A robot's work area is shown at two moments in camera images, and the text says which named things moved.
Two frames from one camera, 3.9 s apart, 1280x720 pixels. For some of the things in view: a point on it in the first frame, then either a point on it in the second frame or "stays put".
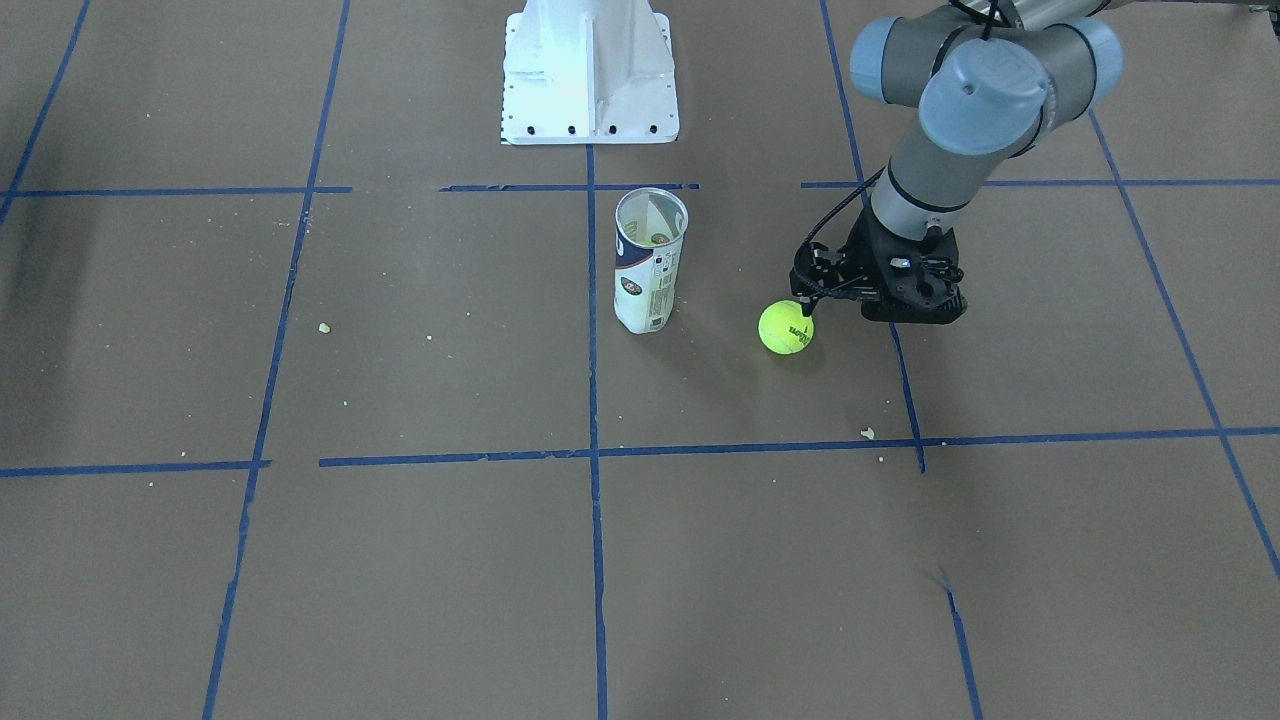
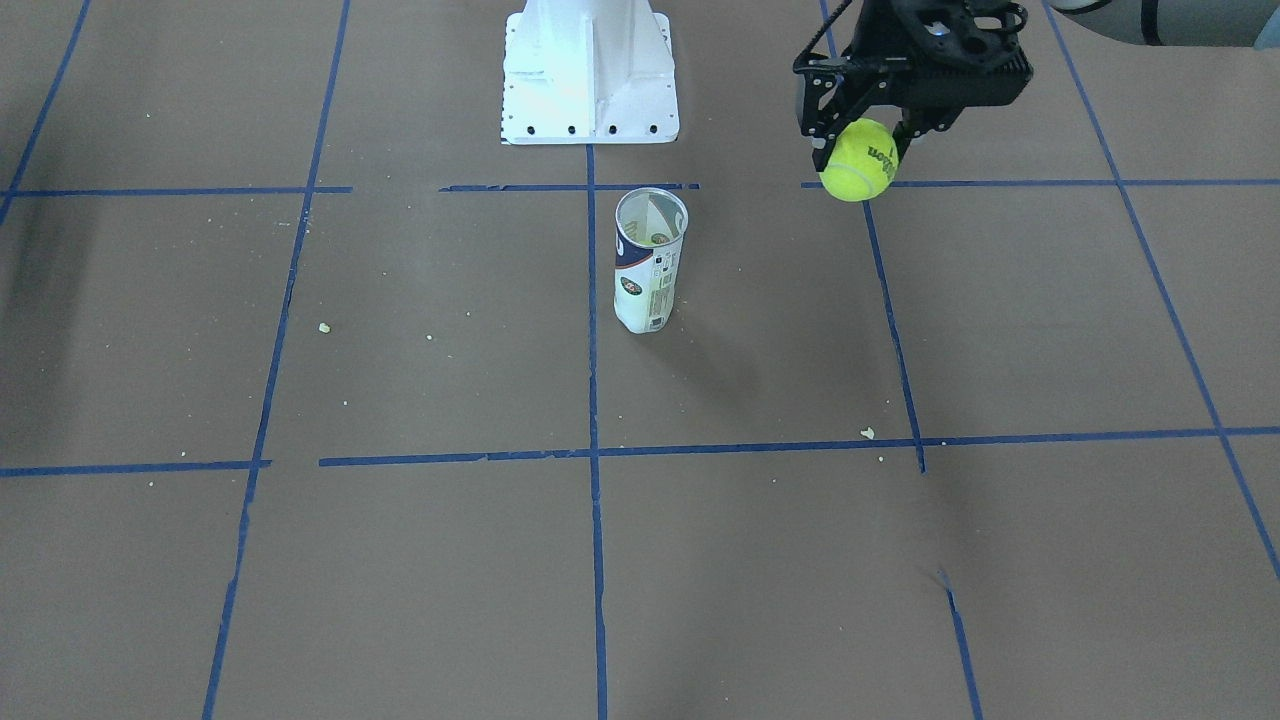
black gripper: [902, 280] -> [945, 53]
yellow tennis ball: [784, 329] -> [863, 163]
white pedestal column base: [580, 72] stays put
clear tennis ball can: [649, 228] stays put
